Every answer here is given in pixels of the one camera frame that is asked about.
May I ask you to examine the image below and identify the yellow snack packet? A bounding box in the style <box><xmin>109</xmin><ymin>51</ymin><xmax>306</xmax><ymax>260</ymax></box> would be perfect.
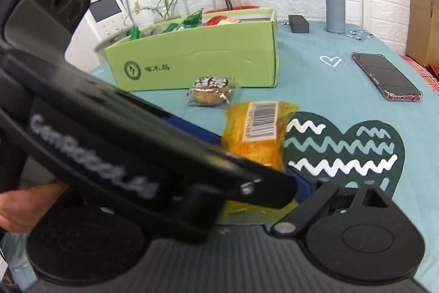
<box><xmin>217</xmin><ymin>101</ymin><xmax>298</xmax><ymax>226</ymax></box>

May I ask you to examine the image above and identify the green pea snack packet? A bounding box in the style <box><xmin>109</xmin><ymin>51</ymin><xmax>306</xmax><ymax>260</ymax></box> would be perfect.
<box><xmin>176</xmin><ymin>10</ymin><xmax>203</xmax><ymax>31</ymax></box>

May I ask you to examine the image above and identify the person's hand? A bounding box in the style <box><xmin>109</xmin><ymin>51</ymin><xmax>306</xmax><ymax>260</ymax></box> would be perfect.
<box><xmin>0</xmin><ymin>180</ymin><xmax>69</xmax><ymax>233</ymax></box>

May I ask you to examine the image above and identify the white machine with screen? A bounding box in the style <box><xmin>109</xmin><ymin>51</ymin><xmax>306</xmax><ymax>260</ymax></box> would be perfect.
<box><xmin>85</xmin><ymin>0</ymin><xmax>133</xmax><ymax>44</ymax></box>

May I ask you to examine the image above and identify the round cake in wrapper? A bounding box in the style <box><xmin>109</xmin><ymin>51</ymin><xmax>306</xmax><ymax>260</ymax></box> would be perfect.
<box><xmin>186</xmin><ymin>76</ymin><xmax>239</xmax><ymax>107</ymax></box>

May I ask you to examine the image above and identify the smartphone in clear case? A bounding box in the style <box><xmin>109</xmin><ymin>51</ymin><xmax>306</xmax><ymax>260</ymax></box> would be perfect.
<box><xmin>352</xmin><ymin>52</ymin><xmax>423</xmax><ymax>102</ymax></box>

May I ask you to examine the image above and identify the green cardboard snack box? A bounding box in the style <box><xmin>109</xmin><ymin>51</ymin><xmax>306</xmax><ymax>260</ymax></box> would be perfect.
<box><xmin>105</xmin><ymin>7</ymin><xmax>280</xmax><ymax>91</ymax></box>

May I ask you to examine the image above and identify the brown cardboard box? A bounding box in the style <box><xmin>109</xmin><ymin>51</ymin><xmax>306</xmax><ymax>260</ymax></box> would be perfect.
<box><xmin>406</xmin><ymin>0</ymin><xmax>439</xmax><ymax>67</ymax></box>

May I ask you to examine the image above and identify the red plastic basket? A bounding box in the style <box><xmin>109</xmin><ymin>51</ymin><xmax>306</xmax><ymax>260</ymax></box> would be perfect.
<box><xmin>211</xmin><ymin>5</ymin><xmax>260</xmax><ymax>12</ymax></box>

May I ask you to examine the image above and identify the black rectangular case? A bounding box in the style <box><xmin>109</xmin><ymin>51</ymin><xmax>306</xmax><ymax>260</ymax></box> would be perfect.
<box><xmin>288</xmin><ymin>15</ymin><xmax>309</xmax><ymax>34</ymax></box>

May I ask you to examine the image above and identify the grey-blue cylinder bottle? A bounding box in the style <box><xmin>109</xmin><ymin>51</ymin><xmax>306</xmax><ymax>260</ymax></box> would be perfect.
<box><xmin>326</xmin><ymin>0</ymin><xmax>346</xmax><ymax>34</ymax></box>

